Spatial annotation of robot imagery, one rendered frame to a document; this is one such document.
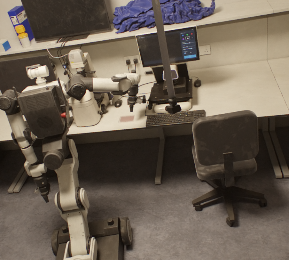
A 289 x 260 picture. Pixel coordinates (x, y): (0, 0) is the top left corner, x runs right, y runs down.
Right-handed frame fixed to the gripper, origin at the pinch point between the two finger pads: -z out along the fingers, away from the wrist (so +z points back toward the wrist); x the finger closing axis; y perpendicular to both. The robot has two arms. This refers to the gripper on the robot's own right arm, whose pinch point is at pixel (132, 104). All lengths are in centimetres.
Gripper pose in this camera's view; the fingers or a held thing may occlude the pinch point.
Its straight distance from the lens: 256.6
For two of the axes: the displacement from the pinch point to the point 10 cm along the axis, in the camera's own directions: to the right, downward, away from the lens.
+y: -9.9, -0.8, 1.0
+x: 1.2, -5.6, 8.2
